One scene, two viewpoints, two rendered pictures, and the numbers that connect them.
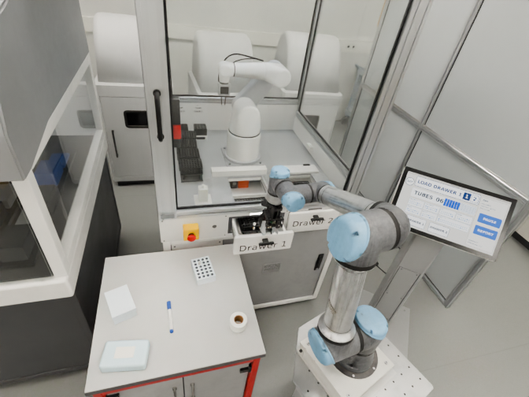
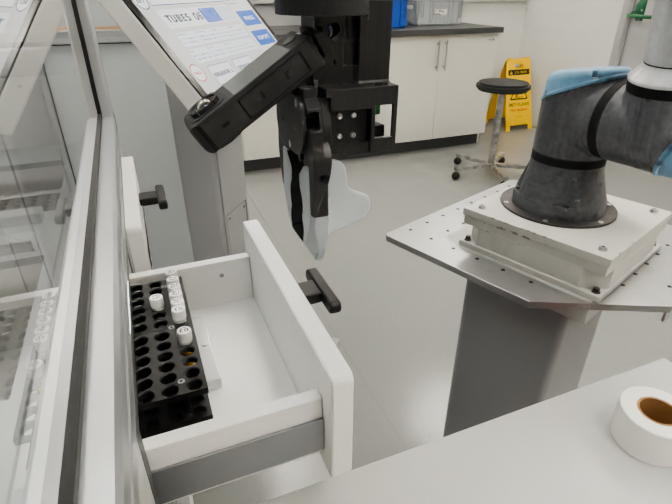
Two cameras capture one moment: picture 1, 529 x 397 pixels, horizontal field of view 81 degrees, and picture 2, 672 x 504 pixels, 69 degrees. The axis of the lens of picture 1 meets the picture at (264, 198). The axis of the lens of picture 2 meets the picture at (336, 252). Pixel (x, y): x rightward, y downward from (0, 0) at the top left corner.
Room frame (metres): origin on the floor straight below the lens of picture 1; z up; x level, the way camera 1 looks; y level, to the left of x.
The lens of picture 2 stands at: (1.01, 0.37, 1.17)
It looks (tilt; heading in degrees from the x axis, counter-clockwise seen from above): 29 degrees down; 269
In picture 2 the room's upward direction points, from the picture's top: straight up
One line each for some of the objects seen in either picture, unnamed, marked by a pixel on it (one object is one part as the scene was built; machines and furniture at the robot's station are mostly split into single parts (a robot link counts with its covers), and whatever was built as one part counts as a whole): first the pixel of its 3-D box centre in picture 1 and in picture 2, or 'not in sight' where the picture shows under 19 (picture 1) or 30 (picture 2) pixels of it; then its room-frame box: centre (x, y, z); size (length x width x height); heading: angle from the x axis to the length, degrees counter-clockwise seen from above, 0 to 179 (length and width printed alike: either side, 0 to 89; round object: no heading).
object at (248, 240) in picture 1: (263, 242); (286, 324); (1.05, -0.03, 0.87); 0.29 x 0.02 x 0.11; 111
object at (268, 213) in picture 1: (273, 212); (331, 79); (1.00, -0.05, 1.11); 0.09 x 0.08 x 0.12; 21
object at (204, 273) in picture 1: (203, 270); not in sight; (0.91, 0.23, 0.78); 0.12 x 0.08 x 0.04; 29
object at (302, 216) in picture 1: (312, 218); (137, 221); (1.28, -0.28, 0.87); 0.29 x 0.02 x 0.11; 111
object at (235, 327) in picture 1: (238, 321); (652, 425); (0.68, 0.03, 0.78); 0.07 x 0.07 x 0.04
